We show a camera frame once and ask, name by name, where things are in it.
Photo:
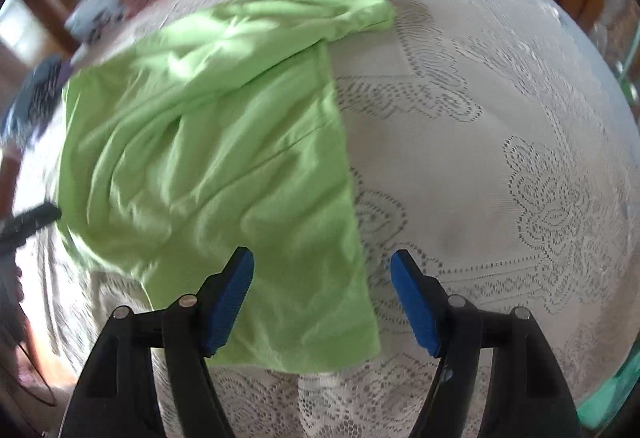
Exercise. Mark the green t-shirt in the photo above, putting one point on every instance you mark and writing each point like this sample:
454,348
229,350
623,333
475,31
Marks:
222,130

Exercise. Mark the pile of folded clothes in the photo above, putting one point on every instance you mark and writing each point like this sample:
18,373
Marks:
32,109

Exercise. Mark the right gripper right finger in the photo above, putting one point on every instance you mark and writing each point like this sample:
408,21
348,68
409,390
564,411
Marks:
527,393

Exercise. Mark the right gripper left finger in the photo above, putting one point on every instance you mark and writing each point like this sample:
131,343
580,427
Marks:
116,396

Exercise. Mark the tea set box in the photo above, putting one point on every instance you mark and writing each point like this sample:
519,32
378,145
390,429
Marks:
91,18

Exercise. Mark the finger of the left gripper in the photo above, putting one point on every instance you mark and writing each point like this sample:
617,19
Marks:
17,230

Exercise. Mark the white lace tablecloth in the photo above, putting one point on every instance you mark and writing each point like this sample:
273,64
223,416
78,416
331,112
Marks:
488,138

